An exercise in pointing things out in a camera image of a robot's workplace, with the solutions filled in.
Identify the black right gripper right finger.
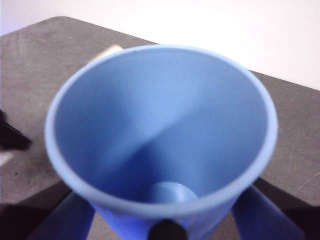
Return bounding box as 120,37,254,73
232,186,320,240

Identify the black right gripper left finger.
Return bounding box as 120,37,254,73
0,191,96,240

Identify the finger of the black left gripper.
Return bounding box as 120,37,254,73
0,109,33,151

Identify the blue ribbed plastic cup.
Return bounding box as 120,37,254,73
44,44,278,240

